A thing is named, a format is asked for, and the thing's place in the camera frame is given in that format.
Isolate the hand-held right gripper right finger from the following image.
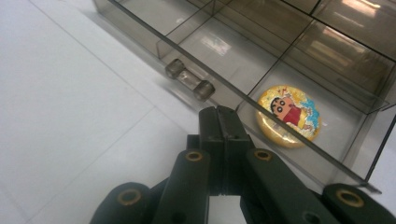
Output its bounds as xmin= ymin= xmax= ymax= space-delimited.
xmin=218 ymin=105 xmax=255 ymax=197

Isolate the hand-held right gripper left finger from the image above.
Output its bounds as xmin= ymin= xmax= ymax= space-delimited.
xmin=198 ymin=105 xmax=225 ymax=197

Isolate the round gold cartoon badge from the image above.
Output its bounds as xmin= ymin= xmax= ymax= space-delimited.
xmin=255 ymin=84 xmax=322 ymax=149

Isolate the smoky transparent drawer with handle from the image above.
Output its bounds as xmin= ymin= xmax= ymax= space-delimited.
xmin=92 ymin=0 xmax=396 ymax=195

